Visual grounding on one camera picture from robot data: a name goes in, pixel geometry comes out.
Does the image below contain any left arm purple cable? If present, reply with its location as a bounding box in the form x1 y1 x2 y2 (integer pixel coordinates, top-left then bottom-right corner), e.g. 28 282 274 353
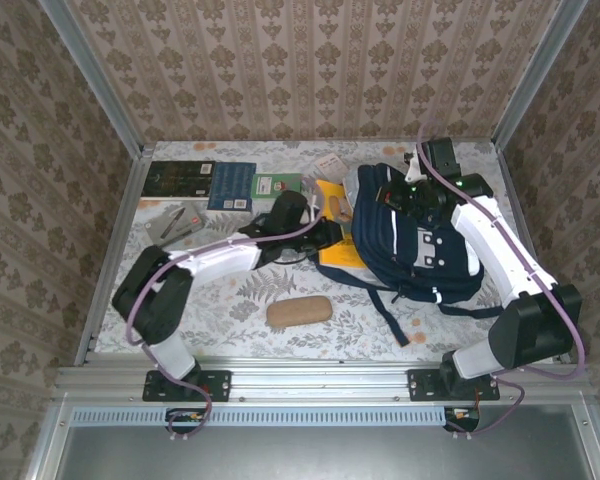
124 187 326 444

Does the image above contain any aluminium table side rail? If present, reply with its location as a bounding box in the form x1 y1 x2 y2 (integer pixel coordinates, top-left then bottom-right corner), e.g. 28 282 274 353
489 144 572 364
73 149 149 366

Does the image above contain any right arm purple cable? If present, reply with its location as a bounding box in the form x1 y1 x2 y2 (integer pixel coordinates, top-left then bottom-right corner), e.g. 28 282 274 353
414 122 587 441

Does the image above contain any navy blue backpack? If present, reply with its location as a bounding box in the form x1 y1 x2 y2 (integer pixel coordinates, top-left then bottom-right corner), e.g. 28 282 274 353
313 162 506 349

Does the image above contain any green notebook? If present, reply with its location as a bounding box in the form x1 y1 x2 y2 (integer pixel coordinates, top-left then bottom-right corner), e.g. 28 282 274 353
251 173 304 202

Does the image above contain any aluminium frame post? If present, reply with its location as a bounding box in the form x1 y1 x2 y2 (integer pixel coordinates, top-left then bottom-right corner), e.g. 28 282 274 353
490 0 589 151
37 0 146 157

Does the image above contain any slotted grey cable duct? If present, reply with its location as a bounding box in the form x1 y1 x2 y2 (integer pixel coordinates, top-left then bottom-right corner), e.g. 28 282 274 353
72 405 446 427

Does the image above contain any white and red packet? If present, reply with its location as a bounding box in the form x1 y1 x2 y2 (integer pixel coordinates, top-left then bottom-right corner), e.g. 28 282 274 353
312 153 349 179

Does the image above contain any yellow book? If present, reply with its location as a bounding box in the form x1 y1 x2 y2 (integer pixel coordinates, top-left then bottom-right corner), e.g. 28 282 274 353
314 178 369 271

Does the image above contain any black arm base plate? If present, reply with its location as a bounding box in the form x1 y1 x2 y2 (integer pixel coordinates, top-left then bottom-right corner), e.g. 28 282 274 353
407 368 501 403
142 369 231 403

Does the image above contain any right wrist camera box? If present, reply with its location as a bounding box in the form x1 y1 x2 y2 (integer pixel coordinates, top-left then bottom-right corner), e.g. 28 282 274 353
403 149 426 184

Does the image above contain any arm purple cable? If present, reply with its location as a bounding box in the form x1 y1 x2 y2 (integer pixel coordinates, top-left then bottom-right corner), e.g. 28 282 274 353
124 187 326 444
414 122 587 441

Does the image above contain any grey metal panel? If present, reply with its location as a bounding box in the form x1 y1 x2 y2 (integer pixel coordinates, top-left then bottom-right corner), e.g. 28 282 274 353
54 405 599 480

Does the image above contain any black book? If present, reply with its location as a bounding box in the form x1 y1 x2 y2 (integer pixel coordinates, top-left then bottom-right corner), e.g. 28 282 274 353
140 160 217 200

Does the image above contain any wide aluminium frame rail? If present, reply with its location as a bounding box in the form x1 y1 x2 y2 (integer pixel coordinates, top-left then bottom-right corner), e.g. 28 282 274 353
54 363 592 401

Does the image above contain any thin aluminium table rail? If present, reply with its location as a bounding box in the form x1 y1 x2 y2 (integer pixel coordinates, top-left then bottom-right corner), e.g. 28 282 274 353
142 135 496 150

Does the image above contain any brown cork glasses case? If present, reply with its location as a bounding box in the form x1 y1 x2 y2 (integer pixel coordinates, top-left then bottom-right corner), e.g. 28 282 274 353
265 294 335 330

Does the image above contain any blue book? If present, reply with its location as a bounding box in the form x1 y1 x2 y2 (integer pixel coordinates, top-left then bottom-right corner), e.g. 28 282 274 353
207 161 258 212

